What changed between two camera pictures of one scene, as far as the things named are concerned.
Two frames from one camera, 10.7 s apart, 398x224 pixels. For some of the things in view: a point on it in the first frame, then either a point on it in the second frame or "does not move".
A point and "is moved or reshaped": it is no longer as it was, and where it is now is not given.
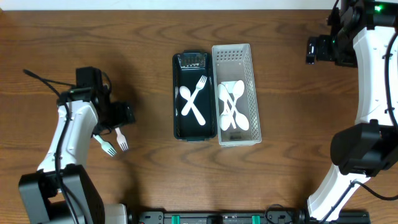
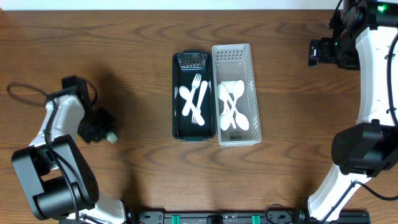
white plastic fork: x=199 y=85 is moved or reshaped
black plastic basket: x=188 y=68 does not move
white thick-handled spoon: x=185 y=93 does not move
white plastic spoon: x=238 y=89 does not move
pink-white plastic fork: x=122 y=140 → x=198 y=111
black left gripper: x=123 y=115 → x=94 y=130
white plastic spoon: x=241 y=120 does not move
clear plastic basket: x=232 y=62 does not move
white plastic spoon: x=225 y=119 does not move
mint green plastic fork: x=106 y=145 → x=112 y=138
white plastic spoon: x=224 y=93 does not move
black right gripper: x=311 y=50 does not move
